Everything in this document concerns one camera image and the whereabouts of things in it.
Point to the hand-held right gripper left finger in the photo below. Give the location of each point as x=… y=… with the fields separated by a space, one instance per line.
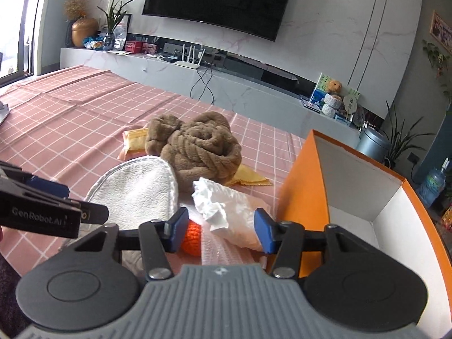
x=178 y=229

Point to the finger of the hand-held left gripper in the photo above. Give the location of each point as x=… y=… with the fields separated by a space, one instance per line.
x=94 y=213
x=46 y=186

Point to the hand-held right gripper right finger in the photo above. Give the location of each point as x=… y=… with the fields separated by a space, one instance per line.
x=265 y=235

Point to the orange crocheted ball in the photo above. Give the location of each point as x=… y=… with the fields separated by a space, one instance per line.
x=192 y=236

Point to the white tissue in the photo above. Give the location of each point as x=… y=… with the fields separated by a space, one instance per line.
x=226 y=201

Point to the white quilted cloth pad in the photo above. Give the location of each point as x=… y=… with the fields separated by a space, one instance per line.
x=141 y=187

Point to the orange cardboard box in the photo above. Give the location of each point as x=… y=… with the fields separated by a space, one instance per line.
x=307 y=190

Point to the brown plush towel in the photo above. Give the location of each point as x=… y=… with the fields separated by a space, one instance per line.
x=201 y=148

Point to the yellow cloth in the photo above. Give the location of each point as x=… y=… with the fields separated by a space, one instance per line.
x=250 y=178

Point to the pink checked tablecloth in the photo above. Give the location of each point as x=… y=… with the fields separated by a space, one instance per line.
x=70 y=113

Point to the orange snack packet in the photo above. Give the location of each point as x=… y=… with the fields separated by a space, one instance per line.
x=134 y=141

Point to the grey tablet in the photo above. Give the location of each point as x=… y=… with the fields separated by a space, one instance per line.
x=310 y=104

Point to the patterned white roll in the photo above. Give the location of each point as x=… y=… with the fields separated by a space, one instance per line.
x=334 y=100
x=328 y=110

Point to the grey metal trash can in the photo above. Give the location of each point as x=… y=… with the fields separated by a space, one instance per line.
x=372 y=144

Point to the grey marble television console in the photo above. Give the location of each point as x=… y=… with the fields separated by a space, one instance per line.
x=247 y=91

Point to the blue snack bag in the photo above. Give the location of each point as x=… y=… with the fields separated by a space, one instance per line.
x=92 y=42

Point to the green blue picture card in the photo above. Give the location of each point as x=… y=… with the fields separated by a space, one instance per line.
x=317 y=90

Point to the round paper fan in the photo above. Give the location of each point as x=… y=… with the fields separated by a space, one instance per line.
x=352 y=104

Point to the golden round vase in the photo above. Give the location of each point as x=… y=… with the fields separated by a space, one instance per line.
x=84 y=31

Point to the brown teddy bear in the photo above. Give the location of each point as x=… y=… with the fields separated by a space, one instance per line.
x=333 y=86

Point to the sliding glass door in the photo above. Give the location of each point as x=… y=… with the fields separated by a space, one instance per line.
x=21 y=24

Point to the red box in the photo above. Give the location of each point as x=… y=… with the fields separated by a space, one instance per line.
x=133 y=46
x=149 y=48

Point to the white router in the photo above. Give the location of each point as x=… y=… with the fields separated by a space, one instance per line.
x=187 y=63

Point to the long-leaf potted plant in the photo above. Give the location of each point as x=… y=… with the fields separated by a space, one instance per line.
x=402 y=141

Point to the blue water bottle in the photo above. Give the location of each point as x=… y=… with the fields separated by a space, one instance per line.
x=432 y=183

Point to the green plant in blue vase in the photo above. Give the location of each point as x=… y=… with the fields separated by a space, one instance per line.
x=112 y=21

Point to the dried yellow flowers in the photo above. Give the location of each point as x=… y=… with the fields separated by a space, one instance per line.
x=75 y=7

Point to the hanging vine plant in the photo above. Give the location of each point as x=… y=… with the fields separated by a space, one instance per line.
x=438 y=58

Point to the black picture frame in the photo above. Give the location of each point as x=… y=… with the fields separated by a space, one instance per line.
x=123 y=31

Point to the framed wall picture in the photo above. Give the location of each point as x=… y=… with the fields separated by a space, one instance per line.
x=441 y=30

